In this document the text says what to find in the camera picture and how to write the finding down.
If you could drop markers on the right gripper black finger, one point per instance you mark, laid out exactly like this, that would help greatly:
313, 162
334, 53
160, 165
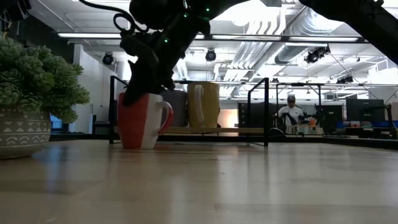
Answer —
136, 81
160, 79

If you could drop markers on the lavender faceted mug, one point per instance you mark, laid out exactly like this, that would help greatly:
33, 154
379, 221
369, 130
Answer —
179, 109

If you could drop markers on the red and white mug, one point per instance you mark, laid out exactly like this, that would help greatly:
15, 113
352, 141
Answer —
140, 124

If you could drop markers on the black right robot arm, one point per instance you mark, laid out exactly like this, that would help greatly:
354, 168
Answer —
357, 18

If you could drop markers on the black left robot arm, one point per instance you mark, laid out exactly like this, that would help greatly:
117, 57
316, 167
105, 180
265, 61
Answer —
14, 9

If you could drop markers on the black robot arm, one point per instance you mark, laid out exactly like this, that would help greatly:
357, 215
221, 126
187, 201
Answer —
323, 119

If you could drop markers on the black ceiling spotlight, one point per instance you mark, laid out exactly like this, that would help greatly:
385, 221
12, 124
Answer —
108, 58
210, 55
345, 79
317, 54

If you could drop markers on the long linear ceiling light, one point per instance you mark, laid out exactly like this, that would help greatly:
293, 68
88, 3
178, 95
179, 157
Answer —
93, 35

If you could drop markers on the computer monitor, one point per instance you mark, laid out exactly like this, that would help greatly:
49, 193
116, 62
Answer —
57, 122

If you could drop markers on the black equipment case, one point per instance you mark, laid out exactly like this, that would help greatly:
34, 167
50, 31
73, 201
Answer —
256, 115

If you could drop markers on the artificial succulent in patterned pot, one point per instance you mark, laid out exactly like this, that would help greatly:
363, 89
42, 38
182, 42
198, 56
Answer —
31, 93

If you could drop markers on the person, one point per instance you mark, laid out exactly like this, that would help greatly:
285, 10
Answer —
290, 113

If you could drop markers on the large black screen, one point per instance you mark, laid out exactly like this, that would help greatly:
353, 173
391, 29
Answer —
365, 110

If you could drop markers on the wooden shelf riser black frame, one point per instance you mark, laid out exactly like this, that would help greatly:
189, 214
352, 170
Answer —
217, 130

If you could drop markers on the grey ventilation duct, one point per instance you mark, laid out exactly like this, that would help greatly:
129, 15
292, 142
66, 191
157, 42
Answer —
295, 53

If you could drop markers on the black aluminium table frame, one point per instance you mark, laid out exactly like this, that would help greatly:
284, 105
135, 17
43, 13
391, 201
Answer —
311, 139

